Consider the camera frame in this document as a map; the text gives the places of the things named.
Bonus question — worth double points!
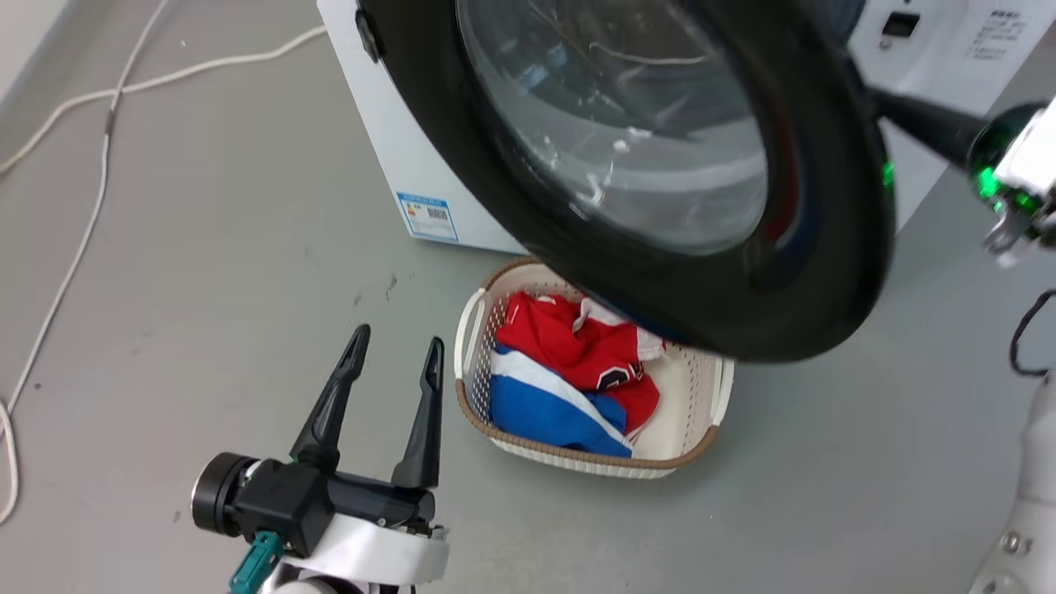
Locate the white washing machine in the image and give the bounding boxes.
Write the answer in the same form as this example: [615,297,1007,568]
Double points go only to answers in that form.
[316,0,1056,257]

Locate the red jersey garment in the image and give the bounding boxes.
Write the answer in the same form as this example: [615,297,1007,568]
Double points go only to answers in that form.
[495,290,667,439]

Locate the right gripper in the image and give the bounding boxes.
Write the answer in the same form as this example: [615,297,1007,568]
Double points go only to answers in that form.
[868,86,1056,270]

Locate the white basket brown rim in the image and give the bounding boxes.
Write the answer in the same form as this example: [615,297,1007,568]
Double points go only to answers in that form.
[454,257,736,480]

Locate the thin white floor cable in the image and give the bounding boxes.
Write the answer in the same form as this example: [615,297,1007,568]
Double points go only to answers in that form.
[0,0,171,525]

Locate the blue energy label sticker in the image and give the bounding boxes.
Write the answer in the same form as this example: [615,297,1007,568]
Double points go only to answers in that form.
[396,191,460,243]

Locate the thick white floor cable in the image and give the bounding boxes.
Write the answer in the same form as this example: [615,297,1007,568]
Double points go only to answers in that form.
[0,25,328,176]

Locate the blue white striped garment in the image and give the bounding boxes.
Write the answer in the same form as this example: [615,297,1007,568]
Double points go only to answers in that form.
[488,344,635,460]

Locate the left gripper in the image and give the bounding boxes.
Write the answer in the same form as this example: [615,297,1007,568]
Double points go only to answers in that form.
[191,323,451,587]

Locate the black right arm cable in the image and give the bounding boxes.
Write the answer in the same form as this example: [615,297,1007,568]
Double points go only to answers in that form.
[1009,288,1056,378]

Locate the teal cable connector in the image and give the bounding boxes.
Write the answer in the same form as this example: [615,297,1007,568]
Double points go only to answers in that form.
[229,531,286,594]

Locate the white printed warning label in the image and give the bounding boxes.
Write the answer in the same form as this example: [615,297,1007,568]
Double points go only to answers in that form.
[964,7,1033,64]

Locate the black round glass door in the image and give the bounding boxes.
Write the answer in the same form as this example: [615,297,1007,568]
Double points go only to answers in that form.
[355,0,897,365]

